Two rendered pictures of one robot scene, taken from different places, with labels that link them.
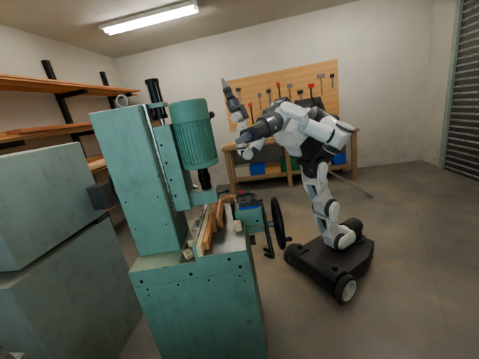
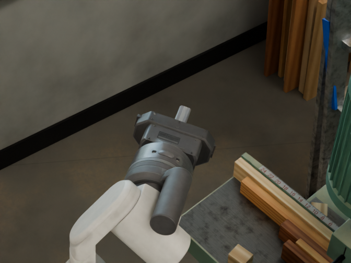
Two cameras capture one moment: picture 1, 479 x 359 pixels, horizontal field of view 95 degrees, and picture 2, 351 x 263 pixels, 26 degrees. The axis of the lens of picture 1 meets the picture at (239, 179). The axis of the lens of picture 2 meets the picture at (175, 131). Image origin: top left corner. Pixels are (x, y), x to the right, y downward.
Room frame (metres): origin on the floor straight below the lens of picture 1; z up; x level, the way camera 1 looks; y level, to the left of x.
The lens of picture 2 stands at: (1.38, -0.59, 2.20)
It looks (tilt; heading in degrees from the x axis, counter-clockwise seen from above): 49 degrees down; 136
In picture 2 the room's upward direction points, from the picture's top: straight up
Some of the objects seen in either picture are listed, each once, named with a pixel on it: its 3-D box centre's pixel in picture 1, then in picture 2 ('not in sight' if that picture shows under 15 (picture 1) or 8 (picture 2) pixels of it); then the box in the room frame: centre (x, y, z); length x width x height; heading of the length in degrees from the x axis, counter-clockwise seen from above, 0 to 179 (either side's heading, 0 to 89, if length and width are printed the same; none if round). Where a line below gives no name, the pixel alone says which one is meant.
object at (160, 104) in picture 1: (155, 100); not in sight; (1.09, 0.31, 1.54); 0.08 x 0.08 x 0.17; 88
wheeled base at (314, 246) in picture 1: (335, 246); not in sight; (1.57, -0.70, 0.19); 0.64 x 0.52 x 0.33; 118
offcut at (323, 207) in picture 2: (188, 253); (318, 213); (0.92, 0.31, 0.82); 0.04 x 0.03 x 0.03; 37
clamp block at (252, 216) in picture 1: (248, 211); not in sight; (1.05, -0.02, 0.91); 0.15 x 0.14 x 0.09; 178
